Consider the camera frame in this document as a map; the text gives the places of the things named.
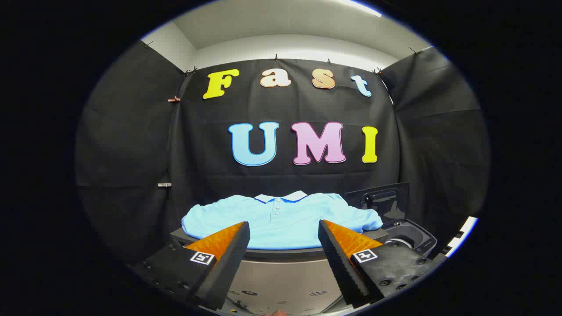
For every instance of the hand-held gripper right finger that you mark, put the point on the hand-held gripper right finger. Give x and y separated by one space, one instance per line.
340 263

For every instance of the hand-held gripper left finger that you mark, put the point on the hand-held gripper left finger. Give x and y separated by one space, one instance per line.
228 263

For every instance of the light blue polo shirt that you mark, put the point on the light blue polo shirt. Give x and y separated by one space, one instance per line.
281 221

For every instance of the grey washing machine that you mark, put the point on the grey washing machine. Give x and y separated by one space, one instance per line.
412 239

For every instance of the black backdrop cloth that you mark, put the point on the black backdrop cloth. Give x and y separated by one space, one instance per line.
246 193

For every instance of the copper metal clip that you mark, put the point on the copper metal clip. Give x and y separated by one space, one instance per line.
174 99

